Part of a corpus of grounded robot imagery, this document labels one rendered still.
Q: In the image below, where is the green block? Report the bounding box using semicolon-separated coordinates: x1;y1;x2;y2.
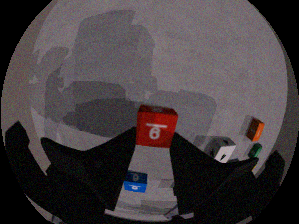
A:
249;143;262;157

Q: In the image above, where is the blue block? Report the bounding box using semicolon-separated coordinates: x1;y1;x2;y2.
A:
123;171;147;193

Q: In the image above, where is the orange block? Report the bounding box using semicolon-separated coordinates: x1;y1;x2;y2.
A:
246;119;264;142

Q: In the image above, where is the red block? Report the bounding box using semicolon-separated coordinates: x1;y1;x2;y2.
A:
135;104;178;148

